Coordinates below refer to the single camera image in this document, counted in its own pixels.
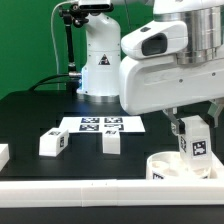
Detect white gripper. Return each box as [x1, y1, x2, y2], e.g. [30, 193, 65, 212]
[119, 56, 224, 136]

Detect white round stool seat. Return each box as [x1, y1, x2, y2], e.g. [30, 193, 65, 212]
[146, 151, 224, 180]

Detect white marker sheet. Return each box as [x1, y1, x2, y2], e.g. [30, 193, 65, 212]
[59, 116, 145, 133]

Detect white front fence bar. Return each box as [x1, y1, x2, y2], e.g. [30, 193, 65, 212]
[0, 179, 224, 208]

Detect white fence bar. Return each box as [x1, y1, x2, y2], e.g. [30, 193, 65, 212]
[0, 179, 224, 208]
[0, 144, 9, 171]

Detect white left fence bar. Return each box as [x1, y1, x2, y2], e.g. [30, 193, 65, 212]
[0, 144, 9, 171]

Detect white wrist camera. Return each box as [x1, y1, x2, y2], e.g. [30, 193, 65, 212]
[121, 21, 188, 60]

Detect white camera on mount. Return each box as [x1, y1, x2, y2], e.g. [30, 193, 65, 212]
[78, 0, 113, 12]

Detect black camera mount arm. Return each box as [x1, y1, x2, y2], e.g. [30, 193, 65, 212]
[59, 4, 88, 93]

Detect black cables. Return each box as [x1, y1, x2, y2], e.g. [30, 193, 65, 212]
[27, 73, 82, 92]

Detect white cable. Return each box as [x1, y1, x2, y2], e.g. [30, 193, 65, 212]
[50, 0, 80, 91]

